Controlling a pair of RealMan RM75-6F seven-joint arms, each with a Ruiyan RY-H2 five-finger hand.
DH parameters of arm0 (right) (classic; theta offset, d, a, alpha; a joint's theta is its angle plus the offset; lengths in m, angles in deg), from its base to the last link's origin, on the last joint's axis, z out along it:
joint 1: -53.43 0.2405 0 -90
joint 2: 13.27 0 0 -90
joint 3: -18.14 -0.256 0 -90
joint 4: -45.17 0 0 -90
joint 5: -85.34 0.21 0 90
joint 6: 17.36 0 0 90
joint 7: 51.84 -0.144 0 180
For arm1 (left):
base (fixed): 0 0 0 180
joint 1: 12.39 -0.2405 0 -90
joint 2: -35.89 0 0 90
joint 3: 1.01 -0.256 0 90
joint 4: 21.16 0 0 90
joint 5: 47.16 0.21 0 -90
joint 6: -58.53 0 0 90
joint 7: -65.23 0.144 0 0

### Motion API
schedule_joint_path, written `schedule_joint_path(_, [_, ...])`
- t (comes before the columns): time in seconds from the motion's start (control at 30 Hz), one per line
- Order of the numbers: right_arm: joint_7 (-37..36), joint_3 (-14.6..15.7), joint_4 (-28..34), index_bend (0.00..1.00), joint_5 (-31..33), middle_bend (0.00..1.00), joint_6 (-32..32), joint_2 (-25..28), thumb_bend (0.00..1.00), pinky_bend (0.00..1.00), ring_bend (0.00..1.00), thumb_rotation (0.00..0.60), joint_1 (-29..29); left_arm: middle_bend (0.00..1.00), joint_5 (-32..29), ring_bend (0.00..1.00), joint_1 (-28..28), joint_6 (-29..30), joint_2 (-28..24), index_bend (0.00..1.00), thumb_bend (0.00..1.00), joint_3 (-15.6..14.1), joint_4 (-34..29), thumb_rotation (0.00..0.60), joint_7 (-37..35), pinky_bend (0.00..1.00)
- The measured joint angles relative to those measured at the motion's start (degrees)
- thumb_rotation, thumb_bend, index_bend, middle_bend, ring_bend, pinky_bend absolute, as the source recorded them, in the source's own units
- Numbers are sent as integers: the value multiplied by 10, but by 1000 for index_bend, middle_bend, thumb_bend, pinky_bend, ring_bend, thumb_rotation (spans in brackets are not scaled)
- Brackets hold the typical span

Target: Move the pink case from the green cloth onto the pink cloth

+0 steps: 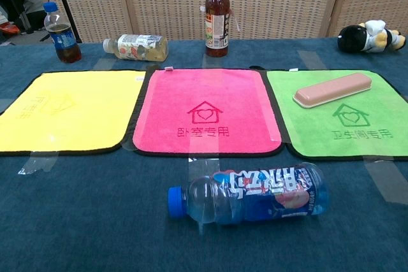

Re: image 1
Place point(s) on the yellow cloth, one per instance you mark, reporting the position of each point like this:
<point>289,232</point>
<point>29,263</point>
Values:
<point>73,112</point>

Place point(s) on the cola bottle with blue cap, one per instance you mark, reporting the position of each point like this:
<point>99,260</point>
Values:
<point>65,46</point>

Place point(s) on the black and white plush toy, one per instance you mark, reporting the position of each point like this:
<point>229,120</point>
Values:
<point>373,38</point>

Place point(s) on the blue drink bottle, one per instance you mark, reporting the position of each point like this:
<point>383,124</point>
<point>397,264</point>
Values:
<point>255,195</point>

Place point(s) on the clear tea bottle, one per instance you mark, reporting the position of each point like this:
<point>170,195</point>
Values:
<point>140,47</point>

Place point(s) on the dark sauce bottle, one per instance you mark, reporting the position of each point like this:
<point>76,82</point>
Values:
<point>216,23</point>

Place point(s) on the green cloth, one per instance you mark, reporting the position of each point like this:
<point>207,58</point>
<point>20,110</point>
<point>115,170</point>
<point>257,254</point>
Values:
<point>318,135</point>

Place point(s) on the pink cloth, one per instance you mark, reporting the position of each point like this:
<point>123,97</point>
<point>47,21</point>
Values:
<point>207,93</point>

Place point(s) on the pink rectangular bar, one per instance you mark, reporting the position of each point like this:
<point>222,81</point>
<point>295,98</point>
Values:
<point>331,88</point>

